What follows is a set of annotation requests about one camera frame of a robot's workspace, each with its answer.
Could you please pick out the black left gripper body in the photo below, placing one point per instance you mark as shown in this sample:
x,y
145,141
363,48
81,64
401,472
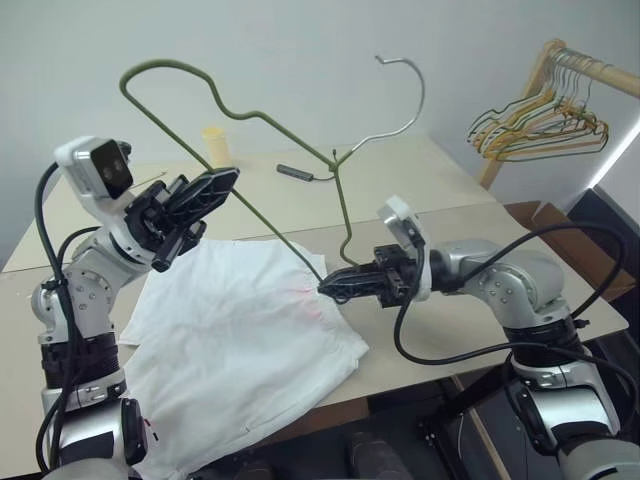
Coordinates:
x,y
150,225

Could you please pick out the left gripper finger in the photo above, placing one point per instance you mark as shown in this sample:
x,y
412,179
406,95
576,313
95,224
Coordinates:
x,y
212,187
179,187

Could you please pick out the dark rounded shape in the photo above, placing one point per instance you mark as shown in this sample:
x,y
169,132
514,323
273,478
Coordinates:
x,y
377,457

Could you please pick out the white shorts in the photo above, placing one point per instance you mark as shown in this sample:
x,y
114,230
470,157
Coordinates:
x,y
225,325

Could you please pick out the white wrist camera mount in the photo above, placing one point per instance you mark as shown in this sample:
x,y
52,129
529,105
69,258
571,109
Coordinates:
x,y
400,212
80,160

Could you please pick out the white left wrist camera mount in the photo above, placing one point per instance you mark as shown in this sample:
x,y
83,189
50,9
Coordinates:
x,y
80,160

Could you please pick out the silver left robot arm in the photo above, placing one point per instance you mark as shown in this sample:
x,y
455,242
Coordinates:
x,y
90,290

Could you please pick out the black table frame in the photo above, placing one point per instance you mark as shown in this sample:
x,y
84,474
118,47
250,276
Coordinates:
x,y
450,425

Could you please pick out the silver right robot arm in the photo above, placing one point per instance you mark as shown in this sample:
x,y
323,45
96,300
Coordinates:
x,y
505,285

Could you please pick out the brown cardboard box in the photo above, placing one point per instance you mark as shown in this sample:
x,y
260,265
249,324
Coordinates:
x,y
595,260

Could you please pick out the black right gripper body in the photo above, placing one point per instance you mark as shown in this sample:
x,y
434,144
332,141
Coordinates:
x,y
395,280

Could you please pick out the wooden clothes rack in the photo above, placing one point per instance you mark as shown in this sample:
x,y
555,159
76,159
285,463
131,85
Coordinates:
x,y
615,75

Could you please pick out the black cabinet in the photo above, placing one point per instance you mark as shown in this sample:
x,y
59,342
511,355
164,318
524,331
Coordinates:
x,y
617,210

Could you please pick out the bunch of hanging hangers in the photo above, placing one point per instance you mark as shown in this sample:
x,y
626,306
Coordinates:
x,y
520,107

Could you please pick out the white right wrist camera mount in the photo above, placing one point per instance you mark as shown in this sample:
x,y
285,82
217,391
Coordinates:
x,y
400,212

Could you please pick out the pale yellow plastic cup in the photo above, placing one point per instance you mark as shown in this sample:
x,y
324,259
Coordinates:
x,y
216,145

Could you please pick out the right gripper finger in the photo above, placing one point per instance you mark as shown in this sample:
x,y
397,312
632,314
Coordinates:
x,y
352,276
352,292

